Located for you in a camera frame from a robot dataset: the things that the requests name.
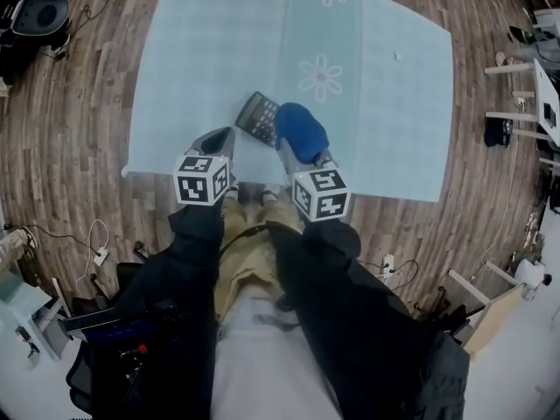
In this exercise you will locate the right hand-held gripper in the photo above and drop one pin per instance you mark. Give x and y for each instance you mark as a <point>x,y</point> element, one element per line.
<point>324,195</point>

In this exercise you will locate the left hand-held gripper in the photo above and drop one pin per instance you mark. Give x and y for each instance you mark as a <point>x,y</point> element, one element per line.
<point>197,182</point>

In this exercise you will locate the blue cloth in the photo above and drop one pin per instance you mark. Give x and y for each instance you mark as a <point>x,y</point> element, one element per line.
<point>302,131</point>

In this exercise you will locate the black calculator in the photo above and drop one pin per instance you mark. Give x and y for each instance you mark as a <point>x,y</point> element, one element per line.
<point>256,116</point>

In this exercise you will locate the person's right forearm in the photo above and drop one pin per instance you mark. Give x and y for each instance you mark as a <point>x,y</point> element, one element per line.
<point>324,261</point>

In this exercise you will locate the person's left forearm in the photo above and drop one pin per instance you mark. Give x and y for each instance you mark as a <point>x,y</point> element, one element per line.
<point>188,252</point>

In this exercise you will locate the person's right shoe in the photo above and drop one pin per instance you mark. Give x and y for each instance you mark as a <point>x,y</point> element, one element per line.
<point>271,193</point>

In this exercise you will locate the light blue tablecloth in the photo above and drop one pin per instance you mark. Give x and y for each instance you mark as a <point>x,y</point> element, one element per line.
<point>219,59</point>

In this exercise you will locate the person's khaki trousers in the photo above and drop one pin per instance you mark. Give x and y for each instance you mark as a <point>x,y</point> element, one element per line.
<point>249,256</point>

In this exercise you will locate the white power strip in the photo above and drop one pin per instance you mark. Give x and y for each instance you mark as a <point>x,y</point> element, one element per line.
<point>388,265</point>
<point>100,256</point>

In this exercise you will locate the black bag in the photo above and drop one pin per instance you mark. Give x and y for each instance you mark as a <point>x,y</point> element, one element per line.
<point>499,133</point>

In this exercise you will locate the black box with blue panel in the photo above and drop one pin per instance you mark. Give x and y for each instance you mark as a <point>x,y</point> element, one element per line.
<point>118,322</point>

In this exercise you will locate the person's white shirt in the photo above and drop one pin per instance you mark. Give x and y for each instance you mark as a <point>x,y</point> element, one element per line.
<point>271,366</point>

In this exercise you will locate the grey round-back chair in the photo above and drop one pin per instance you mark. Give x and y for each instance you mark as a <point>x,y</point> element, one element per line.
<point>44,13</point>

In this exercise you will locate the light wooden board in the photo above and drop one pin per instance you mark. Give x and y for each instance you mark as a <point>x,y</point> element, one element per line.
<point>494,322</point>

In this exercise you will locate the black device on white table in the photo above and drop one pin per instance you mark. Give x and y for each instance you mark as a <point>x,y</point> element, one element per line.
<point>548,113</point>

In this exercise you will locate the small white table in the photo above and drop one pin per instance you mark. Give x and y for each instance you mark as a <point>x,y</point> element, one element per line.
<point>544,90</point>

